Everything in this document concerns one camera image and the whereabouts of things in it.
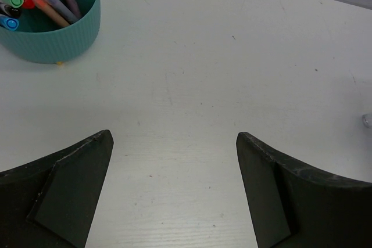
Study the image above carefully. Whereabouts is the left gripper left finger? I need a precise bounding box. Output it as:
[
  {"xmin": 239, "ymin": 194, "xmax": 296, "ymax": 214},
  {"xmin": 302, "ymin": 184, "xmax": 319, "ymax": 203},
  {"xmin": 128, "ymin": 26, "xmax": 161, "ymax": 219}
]
[{"xmin": 1, "ymin": 130, "xmax": 113, "ymax": 247}]

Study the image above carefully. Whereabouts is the teal round organizer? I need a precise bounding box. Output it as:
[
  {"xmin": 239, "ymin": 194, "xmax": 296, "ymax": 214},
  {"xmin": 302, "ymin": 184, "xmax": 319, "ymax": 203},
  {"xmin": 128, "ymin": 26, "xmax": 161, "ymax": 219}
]
[{"xmin": 1, "ymin": 0, "xmax": 101, "ymax": 64}]

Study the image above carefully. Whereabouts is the red capped marker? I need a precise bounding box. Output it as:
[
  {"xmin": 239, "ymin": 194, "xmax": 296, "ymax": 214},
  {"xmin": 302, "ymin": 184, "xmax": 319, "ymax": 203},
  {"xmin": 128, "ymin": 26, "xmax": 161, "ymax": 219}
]
[{"xmin": 22, "ymin": 0, "xmax": 35, "ymax": 9}]

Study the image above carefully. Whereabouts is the black capped marker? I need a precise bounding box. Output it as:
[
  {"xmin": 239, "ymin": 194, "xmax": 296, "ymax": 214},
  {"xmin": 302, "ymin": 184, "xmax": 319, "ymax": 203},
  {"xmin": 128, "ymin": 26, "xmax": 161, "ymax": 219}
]
[{"xmin": 0, "ymin": 2, "xmax": 22, "ymax": 19}]

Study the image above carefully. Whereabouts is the blue spray bottle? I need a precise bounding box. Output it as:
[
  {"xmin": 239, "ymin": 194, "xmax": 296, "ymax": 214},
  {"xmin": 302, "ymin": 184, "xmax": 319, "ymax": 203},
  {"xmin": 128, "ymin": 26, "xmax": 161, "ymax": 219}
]
[{"xmin": 362, "ymin": 113, "xmax": 372, "ymax": 128}]

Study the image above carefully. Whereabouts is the blue capped marker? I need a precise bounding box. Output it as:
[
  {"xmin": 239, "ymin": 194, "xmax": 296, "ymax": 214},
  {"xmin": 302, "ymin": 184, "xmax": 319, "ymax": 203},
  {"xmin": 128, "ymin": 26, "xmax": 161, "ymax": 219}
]
[{"xmin": 0, "ymin": 15, "xmax": 19, "ymax": 31}]

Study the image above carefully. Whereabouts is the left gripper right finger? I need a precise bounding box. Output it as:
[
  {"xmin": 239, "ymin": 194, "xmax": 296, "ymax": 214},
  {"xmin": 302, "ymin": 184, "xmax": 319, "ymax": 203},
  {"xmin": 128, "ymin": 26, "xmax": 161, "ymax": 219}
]
[{"xmin": 236, "ymin": 132, "xmax": 371, "ymax": 247}]

